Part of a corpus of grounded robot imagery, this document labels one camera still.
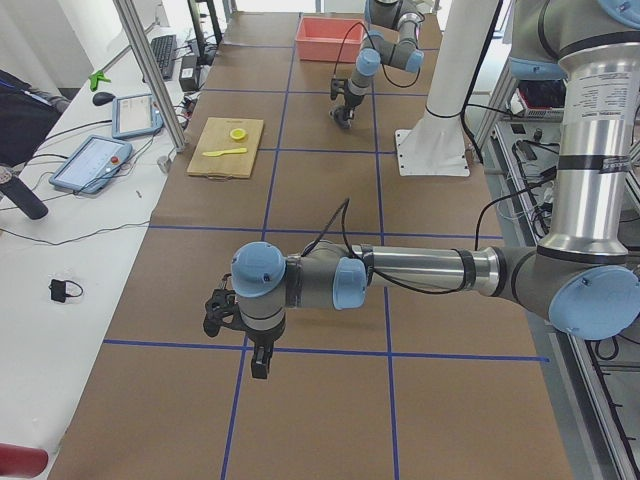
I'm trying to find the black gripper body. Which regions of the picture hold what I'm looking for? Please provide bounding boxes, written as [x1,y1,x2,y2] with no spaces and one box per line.
[248,334,279,365]
[330,78,363,120]

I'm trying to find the grey cloth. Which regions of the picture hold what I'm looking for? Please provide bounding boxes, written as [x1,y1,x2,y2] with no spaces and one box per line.
[329,105,353,129]

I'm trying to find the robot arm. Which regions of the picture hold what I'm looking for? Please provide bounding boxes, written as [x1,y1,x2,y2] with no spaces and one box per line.
[330,1,424,129]
[231,1,639,379]

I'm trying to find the black water bottle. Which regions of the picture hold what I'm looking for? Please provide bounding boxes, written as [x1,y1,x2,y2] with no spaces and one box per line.
[1,165,49,220]

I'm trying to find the pink plastic bin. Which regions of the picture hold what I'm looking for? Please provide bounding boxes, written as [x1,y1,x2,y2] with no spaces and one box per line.
[295,16,364,63]

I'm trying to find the yellow lemon slices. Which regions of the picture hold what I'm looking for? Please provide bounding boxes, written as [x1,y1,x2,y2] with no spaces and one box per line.
[229,128,247,141]

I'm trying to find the yellow plastic knife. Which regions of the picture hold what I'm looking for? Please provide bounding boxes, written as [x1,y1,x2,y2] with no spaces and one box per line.
[202,147,248,157]

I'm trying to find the wooden cutting board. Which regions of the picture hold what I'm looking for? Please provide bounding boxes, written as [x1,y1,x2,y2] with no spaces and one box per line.
[187,117,264,179]

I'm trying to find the black power adapter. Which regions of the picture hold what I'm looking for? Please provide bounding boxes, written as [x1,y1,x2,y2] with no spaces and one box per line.
[179,55,200,92]

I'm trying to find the black keyboard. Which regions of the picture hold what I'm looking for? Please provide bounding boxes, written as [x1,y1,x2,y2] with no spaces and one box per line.
[150,35,177,80]

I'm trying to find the teach pendant far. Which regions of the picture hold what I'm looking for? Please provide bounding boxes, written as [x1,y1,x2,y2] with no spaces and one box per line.
[112,94,164,140]

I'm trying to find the teach pendant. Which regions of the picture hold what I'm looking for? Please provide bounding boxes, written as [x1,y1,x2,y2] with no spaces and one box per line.
[49,135,133,195]
[112,94,164,140]

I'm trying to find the small black device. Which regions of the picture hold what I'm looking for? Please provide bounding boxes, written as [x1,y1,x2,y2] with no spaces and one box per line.
[49,279,84,303]

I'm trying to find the black computer mouse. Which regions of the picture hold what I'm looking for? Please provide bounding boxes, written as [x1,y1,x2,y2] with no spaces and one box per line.
[92,92,115,106]

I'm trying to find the green clamp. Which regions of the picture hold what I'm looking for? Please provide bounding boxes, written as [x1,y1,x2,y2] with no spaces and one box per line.
[89,70,111,92]

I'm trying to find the teach pendant near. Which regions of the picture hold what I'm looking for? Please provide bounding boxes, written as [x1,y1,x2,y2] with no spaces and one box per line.
[49,135,133,195]

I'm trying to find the red cylinder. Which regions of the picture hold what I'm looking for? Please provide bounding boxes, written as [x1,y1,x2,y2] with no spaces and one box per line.
[0,443,49,479]

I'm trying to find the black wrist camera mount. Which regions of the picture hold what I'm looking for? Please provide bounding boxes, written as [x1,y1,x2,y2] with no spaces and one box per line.
[203,288,246,338]

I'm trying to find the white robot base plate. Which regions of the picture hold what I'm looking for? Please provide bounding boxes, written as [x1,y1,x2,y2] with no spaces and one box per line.
[394,129,470,177]

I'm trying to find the aluminium frame post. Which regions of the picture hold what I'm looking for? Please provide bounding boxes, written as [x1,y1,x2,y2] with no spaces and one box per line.
[113,0,186,153]

